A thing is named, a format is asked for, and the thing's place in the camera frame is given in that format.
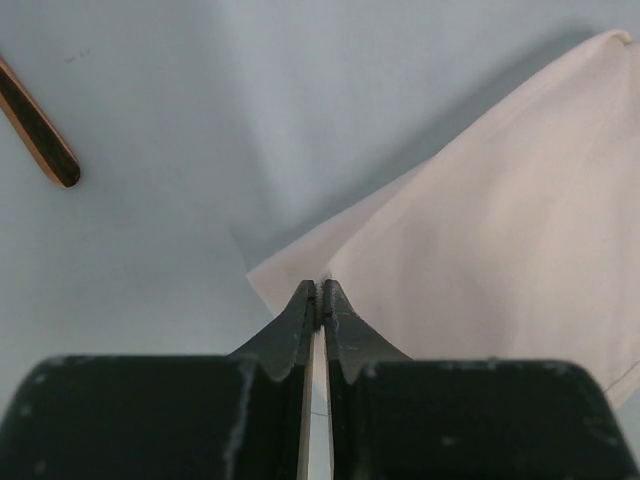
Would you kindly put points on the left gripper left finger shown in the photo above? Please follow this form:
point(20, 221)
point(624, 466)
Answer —
point(244, 415)

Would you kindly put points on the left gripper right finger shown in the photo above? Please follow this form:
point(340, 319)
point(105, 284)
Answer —
point(393, 417)

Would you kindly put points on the white cloth napkin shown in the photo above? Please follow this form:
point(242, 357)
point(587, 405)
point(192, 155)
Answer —
point(519, 239)

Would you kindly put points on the copper spoon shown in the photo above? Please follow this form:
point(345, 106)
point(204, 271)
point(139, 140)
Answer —
point(48, 148)

